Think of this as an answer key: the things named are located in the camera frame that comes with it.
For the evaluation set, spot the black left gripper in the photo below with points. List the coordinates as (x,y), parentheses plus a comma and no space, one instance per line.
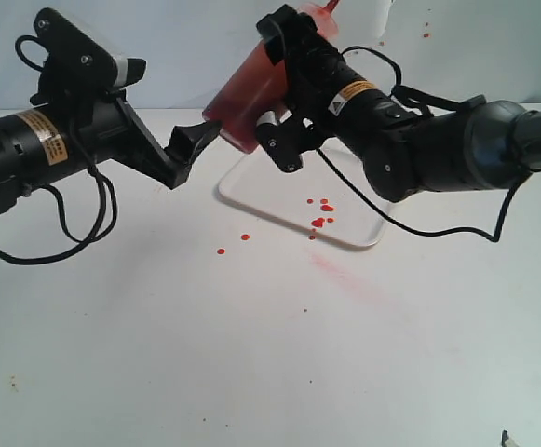
(80,133)

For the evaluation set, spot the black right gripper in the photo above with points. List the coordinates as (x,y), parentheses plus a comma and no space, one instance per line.
(317,79)

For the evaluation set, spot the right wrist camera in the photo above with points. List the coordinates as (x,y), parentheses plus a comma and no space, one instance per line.
(286,141)

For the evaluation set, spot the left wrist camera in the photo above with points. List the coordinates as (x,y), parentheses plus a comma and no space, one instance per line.
(78,64)

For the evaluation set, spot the white rectangular plastic tray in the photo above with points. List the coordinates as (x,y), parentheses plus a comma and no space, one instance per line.
(313,199)

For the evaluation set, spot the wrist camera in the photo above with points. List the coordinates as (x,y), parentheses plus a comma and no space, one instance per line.
(78,64)
(286,141)

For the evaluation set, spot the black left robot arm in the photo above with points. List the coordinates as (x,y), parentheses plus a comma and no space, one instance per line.
(17,145)

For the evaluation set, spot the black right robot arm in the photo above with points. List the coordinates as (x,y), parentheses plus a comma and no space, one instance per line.
(407,141)

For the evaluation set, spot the red sauce squeeze bottle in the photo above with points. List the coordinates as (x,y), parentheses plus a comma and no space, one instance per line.
(257,86)

